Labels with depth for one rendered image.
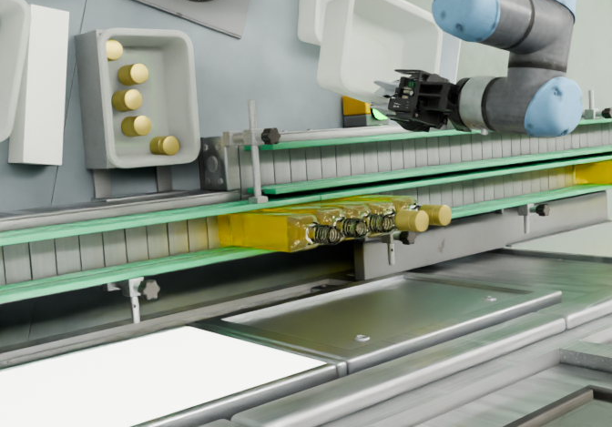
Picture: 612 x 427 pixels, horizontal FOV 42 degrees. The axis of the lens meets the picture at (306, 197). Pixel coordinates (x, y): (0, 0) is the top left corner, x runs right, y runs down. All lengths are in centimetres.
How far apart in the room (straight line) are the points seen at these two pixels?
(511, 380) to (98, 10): 89
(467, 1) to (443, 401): 45
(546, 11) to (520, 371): 45
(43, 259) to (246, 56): 60
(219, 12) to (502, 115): 66
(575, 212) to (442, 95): 114
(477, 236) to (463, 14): 99
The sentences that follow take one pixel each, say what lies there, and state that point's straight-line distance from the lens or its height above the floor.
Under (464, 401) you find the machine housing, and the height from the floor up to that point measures 143.
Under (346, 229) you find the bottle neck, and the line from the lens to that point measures 123.
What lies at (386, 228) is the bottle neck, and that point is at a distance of 128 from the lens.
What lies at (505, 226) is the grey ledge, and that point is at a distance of 197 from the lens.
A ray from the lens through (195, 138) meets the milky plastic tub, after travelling 140.
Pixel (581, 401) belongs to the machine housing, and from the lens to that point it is 100.
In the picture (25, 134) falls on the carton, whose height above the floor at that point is 81.
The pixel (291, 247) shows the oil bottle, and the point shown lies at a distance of 122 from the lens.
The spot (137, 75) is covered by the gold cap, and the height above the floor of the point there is 81.
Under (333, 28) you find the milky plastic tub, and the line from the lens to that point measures 129.
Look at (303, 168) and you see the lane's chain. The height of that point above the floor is 88.
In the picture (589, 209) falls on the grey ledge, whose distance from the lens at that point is 228.
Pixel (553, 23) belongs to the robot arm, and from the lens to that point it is 107.
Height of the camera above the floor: 201
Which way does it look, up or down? 49 degrees down
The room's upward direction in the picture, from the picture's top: 92 degrees clockwise
